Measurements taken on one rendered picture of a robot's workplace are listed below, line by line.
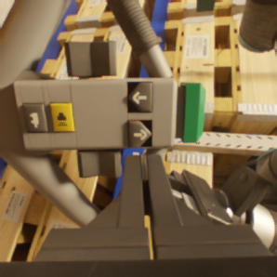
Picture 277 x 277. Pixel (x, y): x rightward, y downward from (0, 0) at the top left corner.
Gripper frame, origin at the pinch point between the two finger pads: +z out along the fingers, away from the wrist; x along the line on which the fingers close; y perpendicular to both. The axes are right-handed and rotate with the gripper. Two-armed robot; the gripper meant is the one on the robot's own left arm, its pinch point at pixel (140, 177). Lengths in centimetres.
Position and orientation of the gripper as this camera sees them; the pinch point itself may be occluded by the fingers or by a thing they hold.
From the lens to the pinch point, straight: 31.1
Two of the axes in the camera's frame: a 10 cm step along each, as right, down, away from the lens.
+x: -0.2, -3.0, 9.5
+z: -8.8, -4.5, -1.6
